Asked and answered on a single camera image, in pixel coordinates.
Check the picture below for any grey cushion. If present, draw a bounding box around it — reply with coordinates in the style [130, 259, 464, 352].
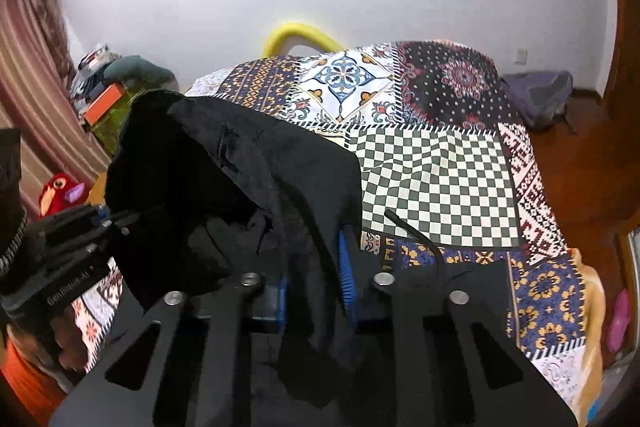
[102, 56, 179, 94]

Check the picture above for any orange box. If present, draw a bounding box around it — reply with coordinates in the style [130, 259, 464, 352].
[84, 82, 125, 126]

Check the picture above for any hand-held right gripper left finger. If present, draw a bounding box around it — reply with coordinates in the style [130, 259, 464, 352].
[47, 272, 291, 427]

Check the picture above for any black zip hoodie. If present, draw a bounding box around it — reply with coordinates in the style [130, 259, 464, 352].
[105, 89, 508, 427]

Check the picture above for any person's left hand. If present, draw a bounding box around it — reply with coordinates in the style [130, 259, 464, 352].
[50, 316, 95, 377]

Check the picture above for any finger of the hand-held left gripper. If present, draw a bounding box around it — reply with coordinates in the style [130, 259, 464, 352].
[42, 229, 132, 270]
[36, 204, 146, 235]

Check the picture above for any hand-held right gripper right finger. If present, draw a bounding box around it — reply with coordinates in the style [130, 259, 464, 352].
[337, 227, 578, 427]

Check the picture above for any brown wooden door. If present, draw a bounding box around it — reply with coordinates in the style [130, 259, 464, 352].
[602, 0, 640, 108]

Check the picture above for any brown striped curtain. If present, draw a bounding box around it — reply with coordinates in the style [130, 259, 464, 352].
[0, 0, 112, 218]

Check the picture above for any red plush toy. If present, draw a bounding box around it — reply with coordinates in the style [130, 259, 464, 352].
[37, 172, 89, 219]

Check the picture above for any patchwork printed blanket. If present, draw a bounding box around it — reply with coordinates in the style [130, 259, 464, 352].
[70, 39, 588, 408]

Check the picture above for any person's left forearm orange sleeve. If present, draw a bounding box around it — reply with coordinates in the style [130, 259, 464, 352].
[0, 342, 71, 414]

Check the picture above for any pile of mixed clothes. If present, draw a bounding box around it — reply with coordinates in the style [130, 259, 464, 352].
[70, 43, 121, 98]

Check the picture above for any pink soft item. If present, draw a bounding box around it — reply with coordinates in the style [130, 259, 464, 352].
[607, 289, 632, 353]

